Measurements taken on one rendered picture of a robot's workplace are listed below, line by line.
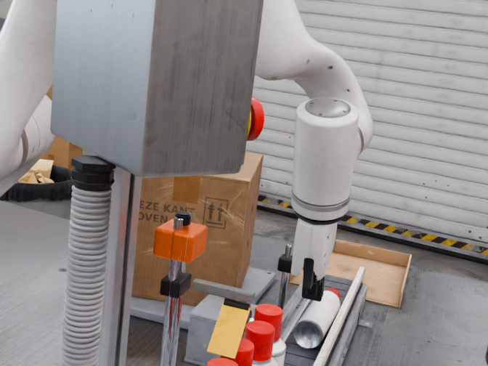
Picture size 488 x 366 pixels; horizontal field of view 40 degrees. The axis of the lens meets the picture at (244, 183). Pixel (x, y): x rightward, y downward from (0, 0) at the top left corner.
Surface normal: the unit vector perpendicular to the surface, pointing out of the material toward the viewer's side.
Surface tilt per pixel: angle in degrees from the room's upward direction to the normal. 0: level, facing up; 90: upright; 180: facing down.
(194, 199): 90
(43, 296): 0
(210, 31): 90
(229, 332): 48
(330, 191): 108
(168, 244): 90
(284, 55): 96
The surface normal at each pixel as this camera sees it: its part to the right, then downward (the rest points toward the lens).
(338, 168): 0.36, 0.51
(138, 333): 0.12, -0.97
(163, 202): -0.11, 0.21
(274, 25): 0.11, 0.25
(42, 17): -0.01, 0.55
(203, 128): 0.60, 0.25
